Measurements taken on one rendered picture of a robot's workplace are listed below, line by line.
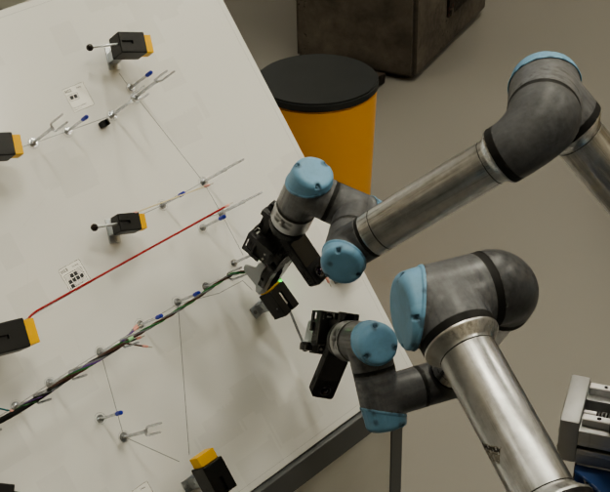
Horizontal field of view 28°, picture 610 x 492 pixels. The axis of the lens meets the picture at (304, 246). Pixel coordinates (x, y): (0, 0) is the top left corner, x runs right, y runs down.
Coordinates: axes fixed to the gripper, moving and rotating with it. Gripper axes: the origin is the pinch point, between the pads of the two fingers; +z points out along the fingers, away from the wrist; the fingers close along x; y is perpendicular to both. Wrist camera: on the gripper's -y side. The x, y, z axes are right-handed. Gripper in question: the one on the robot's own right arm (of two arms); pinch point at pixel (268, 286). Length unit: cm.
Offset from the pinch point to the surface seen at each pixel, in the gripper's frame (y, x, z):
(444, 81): 66, -307, 211
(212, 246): 14.0, 0.8, 1.4
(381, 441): -35, -14, 37
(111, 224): 25.8, 20.0, -10.8
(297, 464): -26.1, 14.3, 19.1
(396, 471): -41, -18, 49
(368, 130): 45, -161, 118
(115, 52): 49, -2, -22
